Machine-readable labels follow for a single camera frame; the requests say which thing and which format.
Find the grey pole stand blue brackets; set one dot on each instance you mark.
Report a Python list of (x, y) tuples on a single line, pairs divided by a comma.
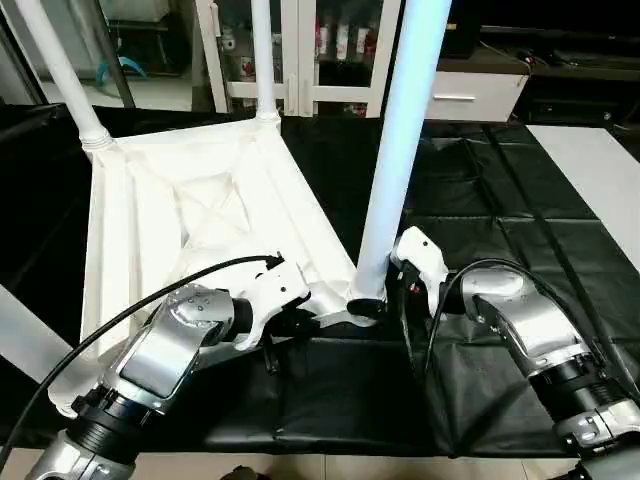
[(122, 80)]

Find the black low desk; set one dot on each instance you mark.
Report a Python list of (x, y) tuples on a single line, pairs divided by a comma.
[(585, 85)]

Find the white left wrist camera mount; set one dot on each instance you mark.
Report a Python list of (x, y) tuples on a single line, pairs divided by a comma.
[(280, 285)]

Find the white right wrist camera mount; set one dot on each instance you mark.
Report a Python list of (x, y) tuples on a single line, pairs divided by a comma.
[(422, 250)]

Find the black work mat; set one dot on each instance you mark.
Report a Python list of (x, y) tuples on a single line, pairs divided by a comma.
[(525, 200)]

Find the white drawer cabinet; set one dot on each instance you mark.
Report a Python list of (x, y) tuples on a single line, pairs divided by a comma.
[(500, 100)]

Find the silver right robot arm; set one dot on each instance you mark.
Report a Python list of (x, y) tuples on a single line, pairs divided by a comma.
[(530, 320)]

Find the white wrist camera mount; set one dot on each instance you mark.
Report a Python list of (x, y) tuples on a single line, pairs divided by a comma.
[(280, 285), (422, 250)]

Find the white flat board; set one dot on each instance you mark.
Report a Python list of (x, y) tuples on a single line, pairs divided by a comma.
[(595, 170)]

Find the white glass door cabinet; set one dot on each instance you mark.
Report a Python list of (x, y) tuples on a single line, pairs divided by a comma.
[(300, 50)]

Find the white plastic table top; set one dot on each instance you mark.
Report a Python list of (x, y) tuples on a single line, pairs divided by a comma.
[(140, 200)]

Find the black storage unit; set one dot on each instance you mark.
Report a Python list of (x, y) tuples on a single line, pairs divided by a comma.
[(165, 50)]

